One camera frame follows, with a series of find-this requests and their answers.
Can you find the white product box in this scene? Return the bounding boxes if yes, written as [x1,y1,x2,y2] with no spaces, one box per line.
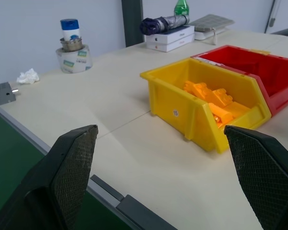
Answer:
[146,34,195,53]
[144,25,195,46]

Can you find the small metallic tape roll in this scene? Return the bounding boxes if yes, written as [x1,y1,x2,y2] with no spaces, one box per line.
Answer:
[60,35,84,52]

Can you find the crumpled white tissue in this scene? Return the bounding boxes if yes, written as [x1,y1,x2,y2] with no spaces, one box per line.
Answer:
[16,68,40,85]

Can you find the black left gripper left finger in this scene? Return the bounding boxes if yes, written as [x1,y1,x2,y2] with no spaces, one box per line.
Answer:
[0,124,99,230]

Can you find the grey ribbed flat device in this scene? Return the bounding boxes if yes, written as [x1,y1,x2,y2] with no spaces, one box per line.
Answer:
[187,14,235,41]

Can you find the white bottle with blue cap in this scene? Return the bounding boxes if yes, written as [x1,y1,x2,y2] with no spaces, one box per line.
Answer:
[60,19,81,42]

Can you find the green plastic bottle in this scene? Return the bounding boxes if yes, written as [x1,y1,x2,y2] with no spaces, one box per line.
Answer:
[174,0,191,16]

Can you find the large white tape roll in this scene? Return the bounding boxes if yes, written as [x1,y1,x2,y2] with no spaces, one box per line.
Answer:
[55,44,94,74]

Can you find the grey metal motor box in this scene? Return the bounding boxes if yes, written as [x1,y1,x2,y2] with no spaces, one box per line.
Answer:
[0,81,19,106]

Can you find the red plastic storage bin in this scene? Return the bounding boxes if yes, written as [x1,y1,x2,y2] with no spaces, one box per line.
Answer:
[191,45,288,117]

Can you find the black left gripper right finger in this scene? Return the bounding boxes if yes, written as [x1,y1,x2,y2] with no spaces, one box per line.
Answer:
[223,125,288,230]

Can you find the yellow plastic storage bin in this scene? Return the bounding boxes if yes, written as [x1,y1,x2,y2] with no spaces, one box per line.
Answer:
[139,58,272,153]

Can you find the folded dark umbrella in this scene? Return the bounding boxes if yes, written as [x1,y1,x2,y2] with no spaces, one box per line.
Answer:
[139,14,191,35]

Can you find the dark vertical pillar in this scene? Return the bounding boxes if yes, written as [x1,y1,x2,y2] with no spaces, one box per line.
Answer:
[121,0,144,47]

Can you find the yellow toy building brick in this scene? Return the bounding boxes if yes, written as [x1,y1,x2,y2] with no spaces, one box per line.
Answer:
[211,88,233,109]
[183,80,213,99]
[208,102,250,129]

